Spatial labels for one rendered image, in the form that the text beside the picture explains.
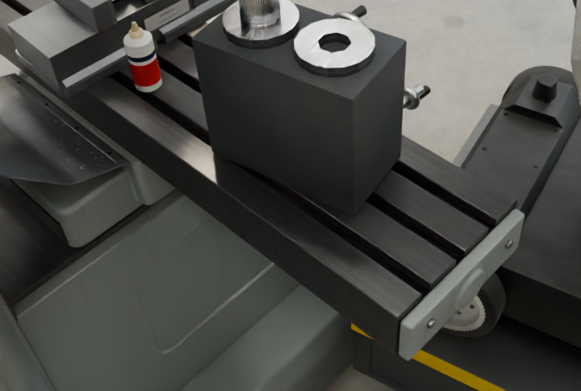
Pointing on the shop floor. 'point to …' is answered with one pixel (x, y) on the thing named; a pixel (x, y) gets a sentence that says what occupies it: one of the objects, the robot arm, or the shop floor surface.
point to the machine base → (284, 350)
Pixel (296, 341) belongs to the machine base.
